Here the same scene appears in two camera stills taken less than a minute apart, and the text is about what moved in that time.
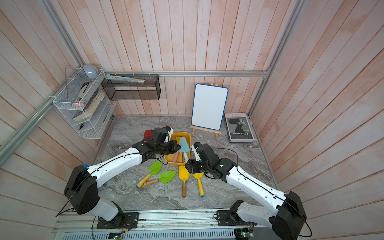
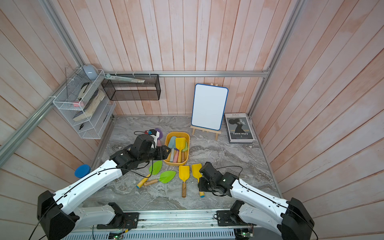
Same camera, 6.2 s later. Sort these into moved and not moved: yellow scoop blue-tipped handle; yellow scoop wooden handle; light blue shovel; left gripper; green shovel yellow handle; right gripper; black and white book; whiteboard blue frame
Moved: left gripper; right gripper; light blue shovel
Not moved: black and white book; green shovel yellow handle; yellow scoop wooden handle; whiteboard blue frame; yellow scoop blue-tipped handle
